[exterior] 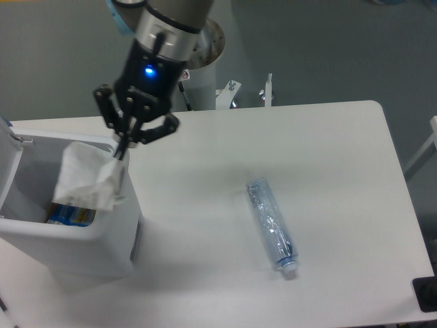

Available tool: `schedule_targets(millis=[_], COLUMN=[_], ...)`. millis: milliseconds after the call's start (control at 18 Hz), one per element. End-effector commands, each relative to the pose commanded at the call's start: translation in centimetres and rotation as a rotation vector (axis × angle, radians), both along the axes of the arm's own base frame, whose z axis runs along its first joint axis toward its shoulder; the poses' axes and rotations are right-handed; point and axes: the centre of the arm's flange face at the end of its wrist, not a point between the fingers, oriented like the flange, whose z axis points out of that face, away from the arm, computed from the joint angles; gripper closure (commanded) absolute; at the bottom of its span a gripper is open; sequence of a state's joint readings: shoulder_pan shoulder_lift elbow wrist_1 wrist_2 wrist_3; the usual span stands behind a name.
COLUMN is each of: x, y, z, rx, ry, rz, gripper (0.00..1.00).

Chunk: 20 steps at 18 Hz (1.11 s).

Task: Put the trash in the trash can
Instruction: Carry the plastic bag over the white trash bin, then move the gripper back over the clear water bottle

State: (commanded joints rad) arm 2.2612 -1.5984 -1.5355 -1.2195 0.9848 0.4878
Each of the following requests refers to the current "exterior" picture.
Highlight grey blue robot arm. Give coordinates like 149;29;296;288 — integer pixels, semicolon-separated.
93;1;212;160

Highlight white trash can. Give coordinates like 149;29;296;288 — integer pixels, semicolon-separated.
1;122;141;277

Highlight black cable on pedestal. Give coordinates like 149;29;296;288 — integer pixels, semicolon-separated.
178;80;194;112

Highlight black clamp at table corner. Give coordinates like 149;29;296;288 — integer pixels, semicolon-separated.
412;276;436;313

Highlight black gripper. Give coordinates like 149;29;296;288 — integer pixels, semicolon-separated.
94;40;186;161

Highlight clear plastic bottle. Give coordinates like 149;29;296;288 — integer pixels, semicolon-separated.
246;177;298;279

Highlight blue snack package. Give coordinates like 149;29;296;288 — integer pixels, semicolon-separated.
46;203;96;227

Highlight white frame at right edge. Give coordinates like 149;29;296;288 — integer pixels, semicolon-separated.
403;116;436;181

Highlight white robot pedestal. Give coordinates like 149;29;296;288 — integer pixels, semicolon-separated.
181;18;225;111

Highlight white metal frame bracket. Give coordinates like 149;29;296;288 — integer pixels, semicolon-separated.
215;72;274;110

